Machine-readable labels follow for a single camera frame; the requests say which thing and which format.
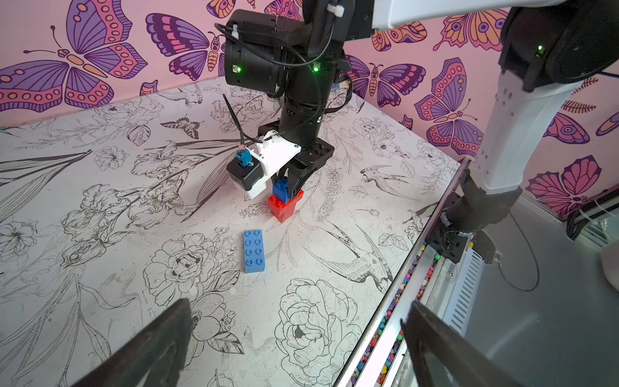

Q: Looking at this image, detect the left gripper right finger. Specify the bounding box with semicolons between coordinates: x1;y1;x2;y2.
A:
401;301;521;386

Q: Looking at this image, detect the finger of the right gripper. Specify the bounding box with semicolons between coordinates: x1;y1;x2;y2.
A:
287;167;310;196

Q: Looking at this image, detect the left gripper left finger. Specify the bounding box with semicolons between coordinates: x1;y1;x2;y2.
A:
74;298;192;386

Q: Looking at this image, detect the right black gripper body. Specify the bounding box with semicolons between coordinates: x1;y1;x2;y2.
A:
224;8;351;179

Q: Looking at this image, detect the small blue lego brick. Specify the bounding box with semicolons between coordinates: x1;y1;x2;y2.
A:
272;177;290;203

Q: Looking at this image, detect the long red lego brick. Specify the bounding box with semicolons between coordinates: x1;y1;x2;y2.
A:
267;190;304;223

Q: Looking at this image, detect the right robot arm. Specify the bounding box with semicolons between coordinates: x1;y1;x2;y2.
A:
219;1;618;238

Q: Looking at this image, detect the long blue lego brick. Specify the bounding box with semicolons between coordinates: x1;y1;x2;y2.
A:
243;230;265;273

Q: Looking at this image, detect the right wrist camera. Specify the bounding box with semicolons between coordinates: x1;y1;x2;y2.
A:
227;130;301;199

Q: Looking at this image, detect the aluminium rail with beads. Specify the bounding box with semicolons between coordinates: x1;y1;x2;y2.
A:
334;159;471;386

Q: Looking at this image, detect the white vented cable duct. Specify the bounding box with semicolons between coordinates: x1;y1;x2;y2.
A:
443;249;485;337

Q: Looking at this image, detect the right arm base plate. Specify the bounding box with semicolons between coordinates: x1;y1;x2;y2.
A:
425;192;496;264

